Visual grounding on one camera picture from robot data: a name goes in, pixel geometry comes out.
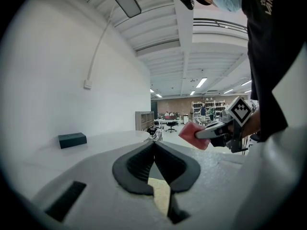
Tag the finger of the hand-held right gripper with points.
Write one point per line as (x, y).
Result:
(211, 132)

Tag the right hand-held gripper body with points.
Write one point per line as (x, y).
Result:
(239, 111)

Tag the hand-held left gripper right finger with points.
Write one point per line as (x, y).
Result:
(206, 176)

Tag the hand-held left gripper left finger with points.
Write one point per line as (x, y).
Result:
(96, 176)

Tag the pink cloth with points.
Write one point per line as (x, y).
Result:
(189, 130)

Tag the person's right forearm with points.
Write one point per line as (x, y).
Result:
(251, 124)

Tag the white shelving rack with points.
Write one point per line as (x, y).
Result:
(219, 106)

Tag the black office chair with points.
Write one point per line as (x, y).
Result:
(171, 126)

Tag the black box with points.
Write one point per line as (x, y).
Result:
(72, 140)

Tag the white desk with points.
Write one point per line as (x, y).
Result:
(165, 120)

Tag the ceiling strip lights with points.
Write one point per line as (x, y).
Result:
(201, 83)

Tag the person's black t-shirt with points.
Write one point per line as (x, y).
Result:
(268, 56)

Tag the grey open shelf cabinet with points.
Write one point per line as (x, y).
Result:
(144, 120)

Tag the black curved railing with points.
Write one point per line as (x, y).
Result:
(223, 23)

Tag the dark hanging ceiling lamp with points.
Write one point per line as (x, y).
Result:
(124, 0)

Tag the white wall junction box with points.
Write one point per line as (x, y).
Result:
(87, 84)

